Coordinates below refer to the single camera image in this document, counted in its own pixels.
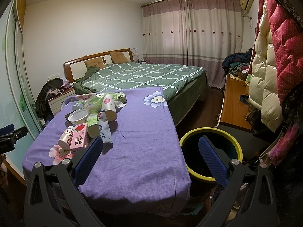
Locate pink strawberry milk carton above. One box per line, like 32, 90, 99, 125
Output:
70, 122, 88, 152

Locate blue white wrapper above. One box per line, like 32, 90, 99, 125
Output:
98, 118, 113, 144

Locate white pink small bottle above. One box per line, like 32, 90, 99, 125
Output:
58, 126, 76, 150

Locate white plastic bowl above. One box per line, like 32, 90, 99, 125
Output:
68, 109, 89, 124

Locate white flower paper cup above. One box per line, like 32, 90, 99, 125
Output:
102, 93, 118, 121

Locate clear green lid jar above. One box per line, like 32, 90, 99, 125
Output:
83, 96, 103, 114

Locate yellow rimmed trash bin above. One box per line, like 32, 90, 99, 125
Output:
180, 127, 243, 185

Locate sliding wardrobe door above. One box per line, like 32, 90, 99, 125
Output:
1, 0, 43, 171

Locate purple floral tablecloth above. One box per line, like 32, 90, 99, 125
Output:
22, 86, 192, 214

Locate white nightstand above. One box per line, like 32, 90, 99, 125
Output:
47, 88, 75, 116

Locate wooden long cabinet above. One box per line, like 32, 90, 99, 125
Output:
218, 74, 251, 132

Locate dark clothes on nightstand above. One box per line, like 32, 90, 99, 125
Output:
35, 78, 63, 120

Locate green printed tissue box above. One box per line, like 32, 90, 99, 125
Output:
110, 92, 127, 105

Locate cream puffer jacket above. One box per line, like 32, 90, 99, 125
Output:
249, 0, 283, 132

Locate bed with green quilt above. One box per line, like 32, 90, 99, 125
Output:
74, 61, 208, 125

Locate wooden headboard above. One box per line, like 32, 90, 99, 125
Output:
63, 48, 134, 82

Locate left brown pillow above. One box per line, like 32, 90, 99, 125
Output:
84, 57, 106, 69

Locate brown pillow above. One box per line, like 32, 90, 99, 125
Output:
84, 57, 106, 69
110, 51, 130, 64

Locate right brown pillow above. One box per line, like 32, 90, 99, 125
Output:
110, 51, 130, 64

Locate pile of clothes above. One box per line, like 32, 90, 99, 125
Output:
222, 48, 253, 77

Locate pink white curtain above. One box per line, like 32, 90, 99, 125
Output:
143, 0, 243, 88

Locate red dotted puffer jacket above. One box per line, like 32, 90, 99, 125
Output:
266, 0, 302, 103

